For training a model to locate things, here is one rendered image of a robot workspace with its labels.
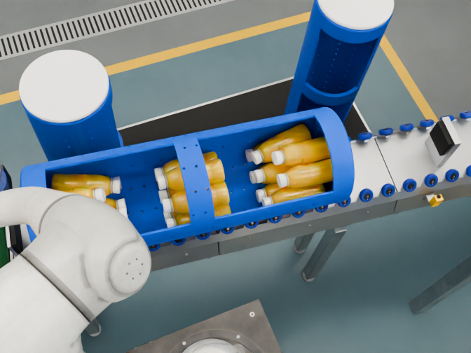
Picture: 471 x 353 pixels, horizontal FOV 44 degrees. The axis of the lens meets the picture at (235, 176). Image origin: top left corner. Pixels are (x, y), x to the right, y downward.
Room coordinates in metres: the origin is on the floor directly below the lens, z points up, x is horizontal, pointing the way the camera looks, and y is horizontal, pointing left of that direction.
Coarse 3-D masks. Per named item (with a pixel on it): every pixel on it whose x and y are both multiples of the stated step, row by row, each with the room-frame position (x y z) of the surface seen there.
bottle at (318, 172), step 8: (320, 160) 0.84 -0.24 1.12; (328, 160) 0.84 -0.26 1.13; (296, 168) 0.79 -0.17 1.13; (304, 168) 0.80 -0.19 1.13; (312, 168) 0.80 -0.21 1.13; (320, 168) 0.80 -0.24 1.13; (328, 168) 0.81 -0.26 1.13; (288, 176) 0.77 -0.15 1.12; (296, 176) 0.77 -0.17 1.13; (304, 176) 0.77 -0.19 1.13; (312, 176) 0.78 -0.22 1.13; (320, 176) 0.78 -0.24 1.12; (328, 176) 0.79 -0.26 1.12; (288, 184) 0.75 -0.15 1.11; (296, 184) 0.75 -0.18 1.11; (304, 184) 0.76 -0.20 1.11; (312, 184) 0.76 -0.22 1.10
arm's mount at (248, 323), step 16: (256, 304) 0.40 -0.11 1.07; (208, 320) 0.35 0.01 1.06; (224, 320) 0.35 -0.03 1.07; (240, 320) 0.36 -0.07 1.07; (256, 320) 0.36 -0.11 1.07; (176, 336) 0.29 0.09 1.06; (192, 336) 0.30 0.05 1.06; (208, 336) 0.30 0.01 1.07; (224, 336) 0.31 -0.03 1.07; (240, 336) 0.32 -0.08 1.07; (256, 336) 0.32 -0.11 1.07; (272, 336) 0.33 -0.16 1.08; (128, 352) 0.24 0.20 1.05; (144, 352) 0.24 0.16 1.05; (160, 352) 0.25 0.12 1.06; (176, 352) 0.25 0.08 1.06; (256, 352) 0.28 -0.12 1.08; (272, 352) 0.29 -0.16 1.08
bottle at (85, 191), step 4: (72, 188) 0.62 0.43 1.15; (76, 188) 0.62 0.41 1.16; (80, 188) 0.62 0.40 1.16; (84, 188) 0.62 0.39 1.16; (88, 188) 0.62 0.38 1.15; (68, 192) 0.60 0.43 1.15; (72, 192) 0.60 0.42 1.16; (76, 192) 0.60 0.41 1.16; (80, 192) 0.61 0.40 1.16; (84, 192) 0.61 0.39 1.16; (88, 192) 0.61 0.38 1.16; (92, 192) 0.62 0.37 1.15; (88, 196) 0.60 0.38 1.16; (92, 196) 0.60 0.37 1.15
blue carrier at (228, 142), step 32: (224, 128) 0.85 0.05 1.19; (256, 128) 0.86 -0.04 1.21; (288, 128) 0.96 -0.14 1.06; (320, 128) 0.97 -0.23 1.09; (64, 160) 0.67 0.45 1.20; (96, 160) 0.68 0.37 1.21; (128, 160) 0.77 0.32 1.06; (160, 160) 0.80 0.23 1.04; (192, 160) 0.71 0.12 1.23; (224, 160) 0.85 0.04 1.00; (352, 160) 0.80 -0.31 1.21; (128, 192) 0.71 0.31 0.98; (192, 192) 0.63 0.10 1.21; (160, 224) 0.63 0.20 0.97; (192, 224) 0.57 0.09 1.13; (224, 224) 0.60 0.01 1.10
